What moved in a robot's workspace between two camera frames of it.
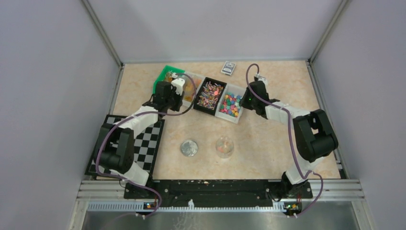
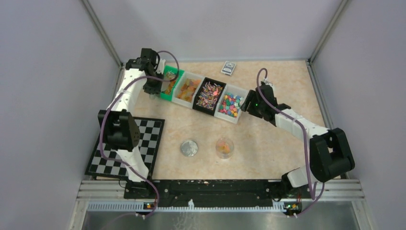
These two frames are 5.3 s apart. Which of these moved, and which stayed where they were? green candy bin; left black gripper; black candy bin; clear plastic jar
Moved: left black gripper
Stayed: green candy bin; clear plastic jar; black candy bin
